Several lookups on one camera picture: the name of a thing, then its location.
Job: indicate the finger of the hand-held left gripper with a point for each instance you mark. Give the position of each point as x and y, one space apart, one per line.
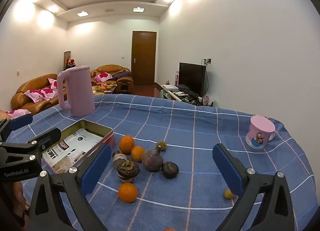
21 122
47 135

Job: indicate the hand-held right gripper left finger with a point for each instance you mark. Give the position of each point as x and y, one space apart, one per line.
96 168

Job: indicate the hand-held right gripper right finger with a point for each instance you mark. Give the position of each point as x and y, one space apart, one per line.
226 168

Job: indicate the small brown can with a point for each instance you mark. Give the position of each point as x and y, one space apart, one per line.
118 157

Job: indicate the brown striped fruit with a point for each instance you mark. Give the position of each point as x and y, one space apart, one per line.
128 171

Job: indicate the orange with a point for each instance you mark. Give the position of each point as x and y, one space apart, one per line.
138 153
128 192
126 144

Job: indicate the pink metal tin box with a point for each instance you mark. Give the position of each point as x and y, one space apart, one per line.
95 127

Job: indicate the dark brown round fruit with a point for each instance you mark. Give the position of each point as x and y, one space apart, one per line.
170 170

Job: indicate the large purple fruit with stem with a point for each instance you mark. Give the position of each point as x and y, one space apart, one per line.
152 160

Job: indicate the olive brown small fruit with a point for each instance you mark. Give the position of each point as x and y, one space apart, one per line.
162 145

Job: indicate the orange bell pepper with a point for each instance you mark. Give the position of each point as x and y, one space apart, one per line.
170 229

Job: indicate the person's left hand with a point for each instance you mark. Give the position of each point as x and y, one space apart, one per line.
21 196

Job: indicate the pink floral cushion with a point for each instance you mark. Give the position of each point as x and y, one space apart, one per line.
102 77
17 113
33 95
48 92
52 84

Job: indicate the brown leather armchair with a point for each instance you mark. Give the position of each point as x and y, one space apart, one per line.
3 115

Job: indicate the small yellow fruit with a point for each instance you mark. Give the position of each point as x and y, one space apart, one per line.
227 194

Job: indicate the printed paper sheet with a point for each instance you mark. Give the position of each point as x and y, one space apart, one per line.
82 143

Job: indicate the long brown leather sofa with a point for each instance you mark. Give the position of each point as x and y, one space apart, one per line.
32 84

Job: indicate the pink cartoon mug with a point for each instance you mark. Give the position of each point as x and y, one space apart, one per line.
260 133

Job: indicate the pink electric kettle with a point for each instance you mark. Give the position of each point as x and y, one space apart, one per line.
80 90

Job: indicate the blue plaid tablecloth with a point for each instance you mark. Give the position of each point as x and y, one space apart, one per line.
187 125

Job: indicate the small pink patterned box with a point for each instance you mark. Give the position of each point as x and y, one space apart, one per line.
205 100

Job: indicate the coffee table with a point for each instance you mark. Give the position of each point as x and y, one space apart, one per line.
103 89

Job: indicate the red plush toys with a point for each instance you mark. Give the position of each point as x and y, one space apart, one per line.
72 63

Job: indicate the white tv stand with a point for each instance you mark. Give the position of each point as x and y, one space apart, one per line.
172 93

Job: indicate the brown leather sofa with blanket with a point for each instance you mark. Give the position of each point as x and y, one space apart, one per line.
112 68

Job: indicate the black television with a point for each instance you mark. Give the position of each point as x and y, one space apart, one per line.
191 78

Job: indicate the purple blanket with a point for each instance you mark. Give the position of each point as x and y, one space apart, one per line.
122 74

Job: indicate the flat white box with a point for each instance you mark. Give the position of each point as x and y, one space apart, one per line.
170 87

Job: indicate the tall pink box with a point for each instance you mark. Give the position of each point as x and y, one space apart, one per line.
177 77

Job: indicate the brown wooden door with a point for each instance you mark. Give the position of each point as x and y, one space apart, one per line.
143 58

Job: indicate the square ceiling light panel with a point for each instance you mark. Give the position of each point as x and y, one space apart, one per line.
82 13
138 9

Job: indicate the wall socket with plug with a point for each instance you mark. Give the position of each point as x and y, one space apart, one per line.
207 60

